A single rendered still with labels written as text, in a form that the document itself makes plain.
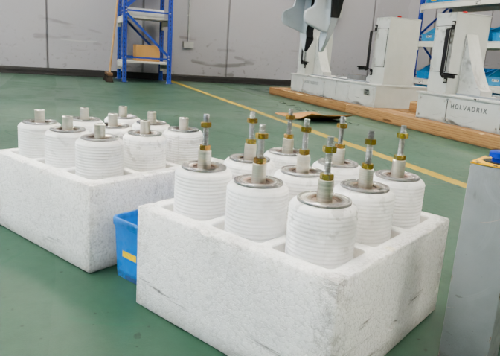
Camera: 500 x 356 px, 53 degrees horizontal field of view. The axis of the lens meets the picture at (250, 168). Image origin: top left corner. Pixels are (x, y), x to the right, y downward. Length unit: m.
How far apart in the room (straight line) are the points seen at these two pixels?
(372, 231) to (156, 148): 0.54
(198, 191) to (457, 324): 0.44
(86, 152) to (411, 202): 0.62
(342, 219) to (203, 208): 0.25
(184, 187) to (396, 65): 3.61
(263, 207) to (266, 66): 6.95
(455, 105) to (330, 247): 2.89
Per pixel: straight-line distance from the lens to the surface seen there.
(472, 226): 0.79
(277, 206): 0.74
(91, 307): 0.93
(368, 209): 0.76
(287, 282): 0.67
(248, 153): 0.91
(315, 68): 5.46
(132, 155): 1.12
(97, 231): 1.03
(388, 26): 4.28
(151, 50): 6.67
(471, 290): 0.82
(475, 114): 3.39
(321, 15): 0.81
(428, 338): 0.93
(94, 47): 7.08
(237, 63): 7.48
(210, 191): 0.81
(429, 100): 3.70
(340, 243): 0.68
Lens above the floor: 0.44
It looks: 13 degrees down
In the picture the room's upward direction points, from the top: 4 degrees clockwise
